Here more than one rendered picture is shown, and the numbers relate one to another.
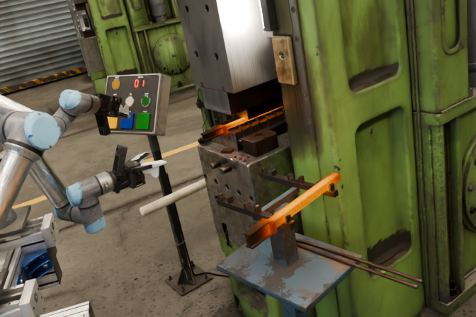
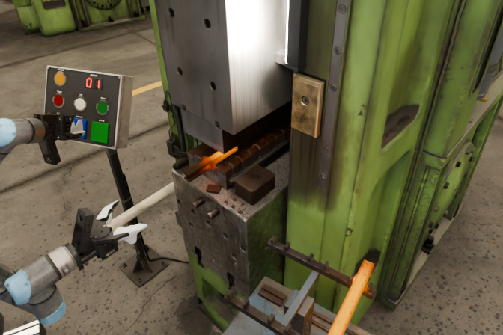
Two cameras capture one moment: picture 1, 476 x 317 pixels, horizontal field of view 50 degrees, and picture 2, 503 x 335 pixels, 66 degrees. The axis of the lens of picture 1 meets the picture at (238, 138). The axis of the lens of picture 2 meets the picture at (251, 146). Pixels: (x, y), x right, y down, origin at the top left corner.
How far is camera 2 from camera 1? 0.93 m
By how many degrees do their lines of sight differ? 20
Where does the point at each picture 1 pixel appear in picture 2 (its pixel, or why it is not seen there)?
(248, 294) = (215, 300)
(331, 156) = (344, 217)
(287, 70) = (309, 120)
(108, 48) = not seen: outside the picture
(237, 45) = (244, 77)
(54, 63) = not seen: outside the picture
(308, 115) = (325, 170)
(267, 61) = (272, 91)
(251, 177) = (247, 230)
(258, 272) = not seen: outside the picture
